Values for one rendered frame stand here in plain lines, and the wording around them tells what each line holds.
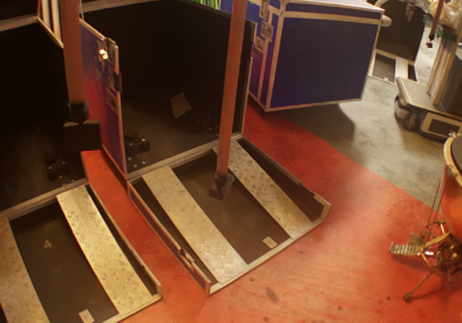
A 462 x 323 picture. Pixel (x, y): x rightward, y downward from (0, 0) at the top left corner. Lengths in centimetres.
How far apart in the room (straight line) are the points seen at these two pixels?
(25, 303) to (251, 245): 123
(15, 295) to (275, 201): 155
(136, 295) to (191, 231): 48
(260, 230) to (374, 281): 72
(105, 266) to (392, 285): 153
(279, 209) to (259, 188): 18
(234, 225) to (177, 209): 33
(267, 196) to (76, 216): 112
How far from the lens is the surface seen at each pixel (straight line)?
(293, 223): 203
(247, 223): 199
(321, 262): 193
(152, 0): 275
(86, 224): 187
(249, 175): 215
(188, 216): 188
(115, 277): 173
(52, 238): 199
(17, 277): 182
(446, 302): 213
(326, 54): 279
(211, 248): 181
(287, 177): 219
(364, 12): 290
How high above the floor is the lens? 149
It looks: 35 degrees down
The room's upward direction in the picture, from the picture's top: 8 degrees clockwise
